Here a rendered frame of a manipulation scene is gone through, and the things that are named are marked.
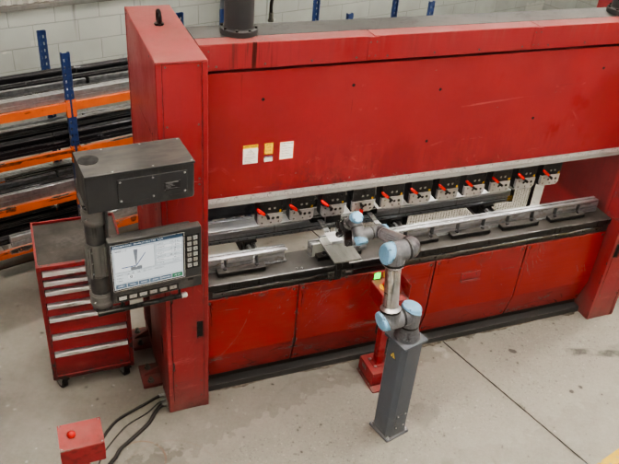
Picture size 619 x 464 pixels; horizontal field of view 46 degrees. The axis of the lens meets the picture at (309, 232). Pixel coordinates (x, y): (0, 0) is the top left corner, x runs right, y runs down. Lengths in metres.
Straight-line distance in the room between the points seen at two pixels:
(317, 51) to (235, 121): 0.57
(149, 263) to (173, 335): 0.89
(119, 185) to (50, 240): 1.37
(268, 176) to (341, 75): 0.70
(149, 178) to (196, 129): 0.44
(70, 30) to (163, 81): 4.53
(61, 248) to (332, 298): 1.69
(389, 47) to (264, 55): 0.70
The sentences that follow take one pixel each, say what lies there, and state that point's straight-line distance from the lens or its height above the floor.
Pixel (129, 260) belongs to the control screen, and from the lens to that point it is 3.56.
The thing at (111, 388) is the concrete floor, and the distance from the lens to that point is 5.02.
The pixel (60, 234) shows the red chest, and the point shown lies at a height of 0.98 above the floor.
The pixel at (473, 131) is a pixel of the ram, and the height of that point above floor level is 1.65.
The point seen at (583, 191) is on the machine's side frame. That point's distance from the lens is 5.92.
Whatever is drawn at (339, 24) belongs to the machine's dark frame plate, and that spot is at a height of 2.30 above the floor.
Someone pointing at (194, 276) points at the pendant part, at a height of 1.30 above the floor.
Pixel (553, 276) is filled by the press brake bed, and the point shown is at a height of 0.42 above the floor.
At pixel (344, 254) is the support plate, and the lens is 4.47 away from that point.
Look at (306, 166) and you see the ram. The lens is 4.24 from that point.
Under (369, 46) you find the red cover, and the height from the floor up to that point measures 2.24.
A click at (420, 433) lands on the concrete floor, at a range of 4.86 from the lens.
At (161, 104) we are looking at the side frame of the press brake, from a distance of 3.59.
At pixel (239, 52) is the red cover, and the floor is 2.25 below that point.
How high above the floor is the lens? 3.57
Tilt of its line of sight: 34 degrees down
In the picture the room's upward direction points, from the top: 5 degrees clockwise
